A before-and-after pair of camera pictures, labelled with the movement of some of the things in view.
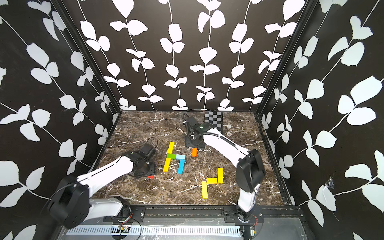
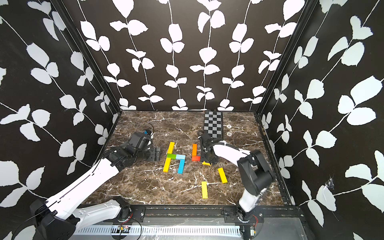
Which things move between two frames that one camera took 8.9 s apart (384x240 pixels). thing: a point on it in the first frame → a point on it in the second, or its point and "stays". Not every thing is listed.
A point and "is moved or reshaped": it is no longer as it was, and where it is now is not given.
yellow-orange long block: x=166 y=165 stays
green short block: x=173 y=156 stays
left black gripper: x=153 y=170 → x=155 y=155
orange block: x=194 y=152 stays
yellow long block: x=170 y=148 stays
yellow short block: x=211 y=180 → x=205 y=163
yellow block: x=220 y=175 is moved or reshaped
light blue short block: x=180 y=157 stays
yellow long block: x=204 y=191 stays
